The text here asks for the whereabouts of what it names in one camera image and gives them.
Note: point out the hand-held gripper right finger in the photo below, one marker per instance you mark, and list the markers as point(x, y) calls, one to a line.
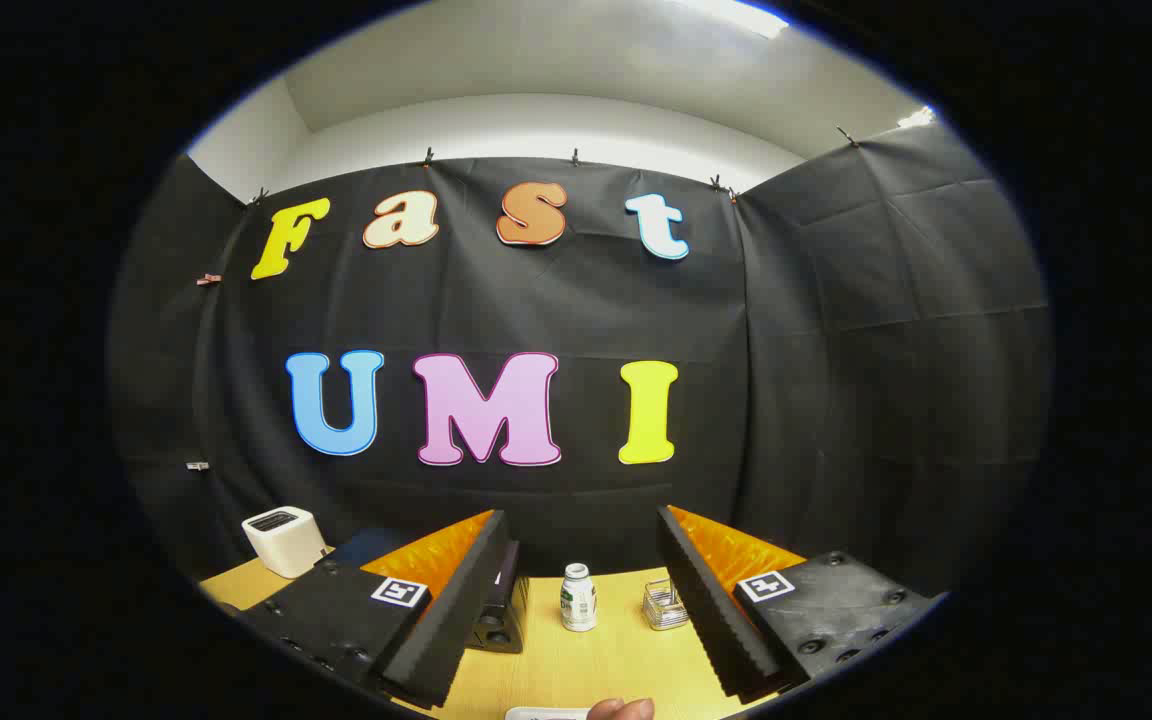
point(711, 610)

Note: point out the white square plate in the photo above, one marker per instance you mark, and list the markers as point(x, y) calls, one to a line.
point(546, 714)

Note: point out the clear square utensil holder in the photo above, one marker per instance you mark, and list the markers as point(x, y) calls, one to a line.
point(664, 608)

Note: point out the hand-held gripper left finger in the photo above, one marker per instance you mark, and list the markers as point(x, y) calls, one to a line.
point(456, 620)

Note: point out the white bottle with green label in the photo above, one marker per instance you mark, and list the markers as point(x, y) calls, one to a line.
point(578, 600)

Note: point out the black toaster oven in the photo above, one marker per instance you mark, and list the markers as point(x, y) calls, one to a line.
point(502, 620)

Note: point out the white pop-up toaster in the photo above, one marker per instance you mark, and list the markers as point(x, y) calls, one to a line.
point(284, 540)

